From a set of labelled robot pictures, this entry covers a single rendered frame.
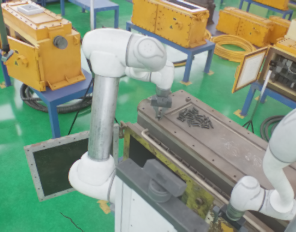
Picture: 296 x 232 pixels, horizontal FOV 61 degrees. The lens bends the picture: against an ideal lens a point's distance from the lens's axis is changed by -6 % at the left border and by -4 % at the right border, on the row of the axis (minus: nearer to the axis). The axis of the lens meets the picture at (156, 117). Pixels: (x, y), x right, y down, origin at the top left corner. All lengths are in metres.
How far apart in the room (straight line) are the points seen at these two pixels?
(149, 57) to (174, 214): 0.52
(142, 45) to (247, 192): 0.72
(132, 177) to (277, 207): 0.63
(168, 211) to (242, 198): 0.49
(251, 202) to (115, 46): 0.84
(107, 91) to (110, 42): 0.19
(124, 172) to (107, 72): 0.39
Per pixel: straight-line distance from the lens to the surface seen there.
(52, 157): 1.90
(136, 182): 0.83
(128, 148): 2.01
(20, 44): 3.33
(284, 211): 1.22
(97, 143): 1.15
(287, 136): 0.73
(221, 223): 1.62
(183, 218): 0.78
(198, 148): 1.61
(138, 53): 0.95
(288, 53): 4.03
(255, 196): 1.21
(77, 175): 1.24
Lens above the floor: 2.43
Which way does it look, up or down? 37 degrees down
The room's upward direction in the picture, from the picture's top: 8 degrees clockwise
